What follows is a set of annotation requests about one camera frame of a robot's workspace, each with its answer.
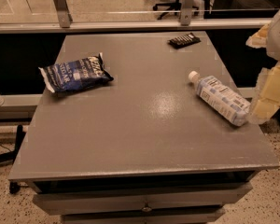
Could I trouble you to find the left metal railing post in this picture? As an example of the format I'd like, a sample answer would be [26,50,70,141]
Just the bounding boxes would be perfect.
[53,0,73,28]

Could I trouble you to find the right metal railing post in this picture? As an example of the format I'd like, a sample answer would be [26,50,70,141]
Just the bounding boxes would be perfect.
[180,0,194,26]

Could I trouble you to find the grey lower drawer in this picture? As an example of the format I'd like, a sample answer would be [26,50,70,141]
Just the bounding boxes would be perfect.
[62,206,225,224]

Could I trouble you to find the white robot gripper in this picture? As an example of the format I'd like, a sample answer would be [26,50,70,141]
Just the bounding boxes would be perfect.
[245,9,280,124]

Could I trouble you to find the black snack bar wrapper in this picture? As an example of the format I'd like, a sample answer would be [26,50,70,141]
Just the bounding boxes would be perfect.
[168,33,201,49]

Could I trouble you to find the blue chip bag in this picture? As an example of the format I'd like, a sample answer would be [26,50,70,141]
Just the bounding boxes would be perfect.
[39,53,113,93]

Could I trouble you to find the grey cabinet drawer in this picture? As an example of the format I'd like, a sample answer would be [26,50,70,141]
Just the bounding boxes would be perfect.
[33,182,252,215]

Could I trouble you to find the black stand base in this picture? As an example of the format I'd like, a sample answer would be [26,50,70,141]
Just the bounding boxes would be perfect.
[0,125,26,195]

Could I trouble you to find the metal railing post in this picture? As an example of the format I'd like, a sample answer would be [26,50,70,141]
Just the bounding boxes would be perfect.
[53,0,73,28]
[180,0,194,26]

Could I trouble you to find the blue plastic bottle white cap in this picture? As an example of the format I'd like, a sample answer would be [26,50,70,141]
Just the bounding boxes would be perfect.
[189,71,250,127]

